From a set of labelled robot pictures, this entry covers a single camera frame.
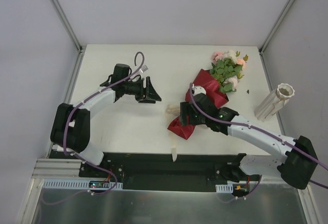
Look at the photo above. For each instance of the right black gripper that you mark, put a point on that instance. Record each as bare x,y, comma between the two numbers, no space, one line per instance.
183,114

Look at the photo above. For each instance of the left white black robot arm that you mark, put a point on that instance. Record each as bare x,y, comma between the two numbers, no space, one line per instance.
71,127

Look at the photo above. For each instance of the right aluminium frame post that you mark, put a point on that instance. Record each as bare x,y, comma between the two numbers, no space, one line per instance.
278,22

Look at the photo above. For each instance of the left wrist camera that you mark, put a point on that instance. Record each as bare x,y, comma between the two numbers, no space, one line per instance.
143,69

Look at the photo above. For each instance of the right white cable duct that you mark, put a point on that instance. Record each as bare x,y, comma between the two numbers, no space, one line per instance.
228,188

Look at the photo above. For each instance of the artificial flower bouquet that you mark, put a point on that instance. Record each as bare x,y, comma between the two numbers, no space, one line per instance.
227,69

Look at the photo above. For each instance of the white cable duct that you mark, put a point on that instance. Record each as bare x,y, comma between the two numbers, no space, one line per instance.
228,188
81,184

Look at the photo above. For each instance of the white ribbed vase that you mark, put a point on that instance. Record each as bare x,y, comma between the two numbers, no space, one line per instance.
274,102

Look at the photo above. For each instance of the aluminium frame post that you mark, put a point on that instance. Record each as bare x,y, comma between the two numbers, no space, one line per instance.
66,24
278,22

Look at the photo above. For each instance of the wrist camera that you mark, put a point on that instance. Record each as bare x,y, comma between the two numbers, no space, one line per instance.
198,90
143,69

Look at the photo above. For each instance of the left aluminium frame post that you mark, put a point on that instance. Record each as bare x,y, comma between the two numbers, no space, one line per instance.
66,24

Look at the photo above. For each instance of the red wrapping paper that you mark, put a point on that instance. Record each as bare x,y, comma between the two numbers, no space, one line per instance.
211,86

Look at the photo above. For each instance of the cream ribbon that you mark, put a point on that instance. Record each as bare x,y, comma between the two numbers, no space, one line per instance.
173,110

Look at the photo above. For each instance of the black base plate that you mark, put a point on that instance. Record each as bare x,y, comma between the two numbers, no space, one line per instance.
159,172

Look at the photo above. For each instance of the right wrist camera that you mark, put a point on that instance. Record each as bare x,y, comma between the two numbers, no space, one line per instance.
198,90

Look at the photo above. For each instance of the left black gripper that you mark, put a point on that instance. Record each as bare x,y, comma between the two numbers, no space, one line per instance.
147,88

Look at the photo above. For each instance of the left white cable duct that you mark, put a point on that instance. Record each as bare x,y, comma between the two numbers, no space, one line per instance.
81,184

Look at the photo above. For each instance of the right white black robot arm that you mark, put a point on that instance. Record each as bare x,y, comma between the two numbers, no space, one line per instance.
296,157

